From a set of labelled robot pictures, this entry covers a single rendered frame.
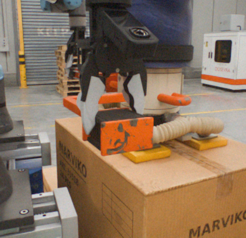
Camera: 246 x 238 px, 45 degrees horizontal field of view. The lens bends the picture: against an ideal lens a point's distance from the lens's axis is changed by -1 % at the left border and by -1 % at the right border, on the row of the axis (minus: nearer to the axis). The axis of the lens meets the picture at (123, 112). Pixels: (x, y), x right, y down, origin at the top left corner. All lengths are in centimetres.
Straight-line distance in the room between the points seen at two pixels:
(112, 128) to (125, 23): 15
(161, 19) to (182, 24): 6
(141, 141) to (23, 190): 30
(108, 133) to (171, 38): 39
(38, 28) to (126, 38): 989
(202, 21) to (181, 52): 1170
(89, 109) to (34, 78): 984
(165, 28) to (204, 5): 1179
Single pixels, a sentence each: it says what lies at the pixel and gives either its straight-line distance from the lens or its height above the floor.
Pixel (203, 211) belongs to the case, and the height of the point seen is 99.
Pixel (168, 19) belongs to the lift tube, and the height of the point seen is 139.
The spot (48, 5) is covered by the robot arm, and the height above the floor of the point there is 148.
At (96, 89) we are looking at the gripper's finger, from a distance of 45.
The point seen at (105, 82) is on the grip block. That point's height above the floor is 120.
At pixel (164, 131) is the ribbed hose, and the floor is 114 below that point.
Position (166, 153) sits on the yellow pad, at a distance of 72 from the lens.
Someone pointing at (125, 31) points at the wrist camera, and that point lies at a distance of 39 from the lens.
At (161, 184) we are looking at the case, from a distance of 60.
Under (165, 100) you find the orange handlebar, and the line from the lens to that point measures 75.
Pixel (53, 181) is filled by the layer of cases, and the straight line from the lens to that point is 184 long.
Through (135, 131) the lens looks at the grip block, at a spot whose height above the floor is 120.
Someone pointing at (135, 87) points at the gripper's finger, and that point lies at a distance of 48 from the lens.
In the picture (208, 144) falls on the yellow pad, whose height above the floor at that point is 108.
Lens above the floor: 133
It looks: 13 degrees down
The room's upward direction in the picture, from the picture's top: straight up
